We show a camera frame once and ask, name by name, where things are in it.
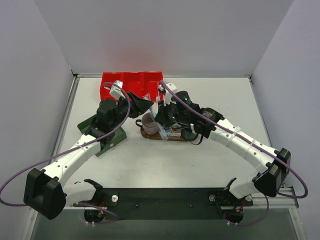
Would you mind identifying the toothbrush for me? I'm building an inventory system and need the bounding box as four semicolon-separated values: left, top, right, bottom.
149;107;169;141
142;92;161;103

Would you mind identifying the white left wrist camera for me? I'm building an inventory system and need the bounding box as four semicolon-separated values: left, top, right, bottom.
103;80;125;101

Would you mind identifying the translucent purple cup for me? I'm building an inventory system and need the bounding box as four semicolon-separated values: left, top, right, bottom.
135;112;159;135

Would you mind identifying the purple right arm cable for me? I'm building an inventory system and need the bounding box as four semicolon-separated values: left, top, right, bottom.
160;79;309;227

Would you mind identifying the green metal tray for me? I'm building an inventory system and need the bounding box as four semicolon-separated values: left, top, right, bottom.
77;114;127;157

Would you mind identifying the oval wooden tray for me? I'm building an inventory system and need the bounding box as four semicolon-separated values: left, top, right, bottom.
140;128;189;142

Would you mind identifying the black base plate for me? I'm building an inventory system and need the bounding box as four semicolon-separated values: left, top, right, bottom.
84;187;253;222

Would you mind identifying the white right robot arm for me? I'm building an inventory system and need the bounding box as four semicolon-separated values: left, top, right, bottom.
155;88;291;199

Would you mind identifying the clear plastic bag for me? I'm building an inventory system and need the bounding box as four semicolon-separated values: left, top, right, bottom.
164;127;181;141

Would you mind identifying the red plastic divided bin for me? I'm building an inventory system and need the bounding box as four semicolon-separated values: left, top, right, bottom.
99;71;164;101

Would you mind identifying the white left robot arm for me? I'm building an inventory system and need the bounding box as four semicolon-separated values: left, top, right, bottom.
23;92;154;220

